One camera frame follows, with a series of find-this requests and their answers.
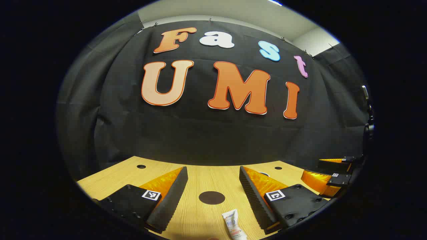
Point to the white toothpaste tube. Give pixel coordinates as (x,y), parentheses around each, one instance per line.
(233,225)

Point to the black backdrop cloth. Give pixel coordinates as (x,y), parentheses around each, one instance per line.
(206,136)

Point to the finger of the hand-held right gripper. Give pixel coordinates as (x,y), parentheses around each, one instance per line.
(338,180)
(333,167)

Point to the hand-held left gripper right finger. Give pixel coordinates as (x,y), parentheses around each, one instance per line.
(255,200)

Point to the wooden desktop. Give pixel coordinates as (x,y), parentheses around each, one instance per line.
(203,180)

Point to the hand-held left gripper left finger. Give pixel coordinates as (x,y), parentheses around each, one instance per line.
(170,203)

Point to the dark brown round coaster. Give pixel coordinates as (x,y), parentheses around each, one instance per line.
(211,197)

